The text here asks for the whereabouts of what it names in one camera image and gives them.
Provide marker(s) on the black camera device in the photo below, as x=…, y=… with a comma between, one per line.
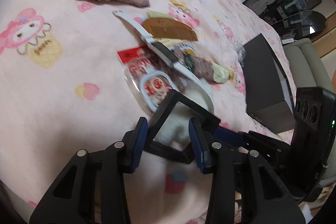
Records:
x=313, y=139

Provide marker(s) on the pink cartoon print blanket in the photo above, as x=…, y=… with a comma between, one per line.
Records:
x=63, y=86

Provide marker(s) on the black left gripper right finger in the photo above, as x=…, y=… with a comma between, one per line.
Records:
x=264, y=197

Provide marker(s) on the dark grey storage box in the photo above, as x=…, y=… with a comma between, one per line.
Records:
x=268, y=93

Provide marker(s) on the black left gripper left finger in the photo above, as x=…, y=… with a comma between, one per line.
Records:
x=71, y=197

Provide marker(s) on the brown wooden comb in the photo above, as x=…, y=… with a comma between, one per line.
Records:
x=166, y=28

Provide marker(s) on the red packaged ring item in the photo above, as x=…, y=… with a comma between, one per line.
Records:
x=148, y=77

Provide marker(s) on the black glass tv stand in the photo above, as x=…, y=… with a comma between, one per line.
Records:
x=291, y=19

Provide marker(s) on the grey sofa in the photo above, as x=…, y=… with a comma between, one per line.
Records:
x=308, y=71

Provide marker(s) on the white plush toy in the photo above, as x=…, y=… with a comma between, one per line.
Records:
x=174, y=132

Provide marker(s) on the brown cream tube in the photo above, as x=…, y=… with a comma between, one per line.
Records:
x=202, y=68

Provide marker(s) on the black square frame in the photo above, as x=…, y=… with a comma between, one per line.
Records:
x=208, y=122

